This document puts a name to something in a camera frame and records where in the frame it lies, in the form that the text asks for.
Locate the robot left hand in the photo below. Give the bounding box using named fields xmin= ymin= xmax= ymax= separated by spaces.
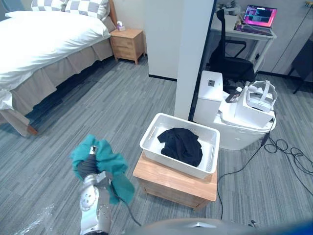
xmin=77 ymin=145 xmax=98 ymax=179

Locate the teal cloth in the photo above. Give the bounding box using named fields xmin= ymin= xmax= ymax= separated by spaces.
xmin=69 ymin=134 xmax=136 ymax=206

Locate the bed with beige skirt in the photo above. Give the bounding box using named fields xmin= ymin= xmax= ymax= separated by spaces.
xmin=0 ymin=0 xmax=118 ymax=137

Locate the white plastic laundry basket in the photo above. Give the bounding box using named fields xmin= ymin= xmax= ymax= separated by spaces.
xmin=139 ymin=113 xmax=221 ymax=179

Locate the low wooden table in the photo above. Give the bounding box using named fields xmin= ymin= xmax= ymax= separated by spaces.
xmin=133 ymin=153 xmax=218 ymax=212

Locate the black garment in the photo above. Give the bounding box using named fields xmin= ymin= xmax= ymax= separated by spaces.
xmin=156 ymin=127 xmax=203 ymax=167

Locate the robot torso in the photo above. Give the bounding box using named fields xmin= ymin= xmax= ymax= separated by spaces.
xmin=127 ymin=218 xmax=313 ymax=235

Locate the wooden nightstand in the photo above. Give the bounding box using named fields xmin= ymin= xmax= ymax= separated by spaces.
xmin=109 ymin=28 xmax=145 ymax=65

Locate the white duvet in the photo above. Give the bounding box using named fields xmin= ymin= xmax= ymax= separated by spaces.
xmin=0 ymin=10 xmax=111 ymax=110

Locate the white air purifier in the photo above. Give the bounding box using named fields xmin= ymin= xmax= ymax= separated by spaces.
xmin=193 ymin=70 xmax=224 ymax=124

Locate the wooden headboard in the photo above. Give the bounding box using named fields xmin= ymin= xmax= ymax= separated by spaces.
xmin=108 ymin=0 xmax=118 ymax=27

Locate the checkered grey white pillow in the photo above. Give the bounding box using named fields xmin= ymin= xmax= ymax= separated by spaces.
xmin=64 ymin=0 xmax=110 ymax=20
xmin=31 ymin=0 xmax=69 ymax=12

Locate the white round appliance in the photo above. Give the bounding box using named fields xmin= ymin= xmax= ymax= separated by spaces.
xmin=213 ymin=107 xmax=277 ymax=151

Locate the black white controller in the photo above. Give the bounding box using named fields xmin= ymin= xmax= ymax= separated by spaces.
xmin=224 ymin=87 xmax=243 ymax=103

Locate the black office chair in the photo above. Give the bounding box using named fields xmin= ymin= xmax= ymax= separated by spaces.
xmin=209 ymin=9 xmax=256 ymax=86

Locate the white VR headset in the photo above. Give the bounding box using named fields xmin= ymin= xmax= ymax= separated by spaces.
xmin=246 ymin=80 xmax=278 ymax=113

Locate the white desk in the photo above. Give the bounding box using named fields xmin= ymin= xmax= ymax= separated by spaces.
xmin=210 ymin=21 xmax=278 ymax=74

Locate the open laptop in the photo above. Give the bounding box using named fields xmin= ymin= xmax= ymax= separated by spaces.
xmin=238 ymin=4 xmax=278 ymax=35

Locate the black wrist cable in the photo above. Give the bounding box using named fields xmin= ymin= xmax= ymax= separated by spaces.
xmin=107 ymin=180 xmax=142 ymax=227

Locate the black floor cable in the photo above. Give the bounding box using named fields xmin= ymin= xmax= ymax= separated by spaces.
xmin=217 ymin=111 xmax=313 ymax=220

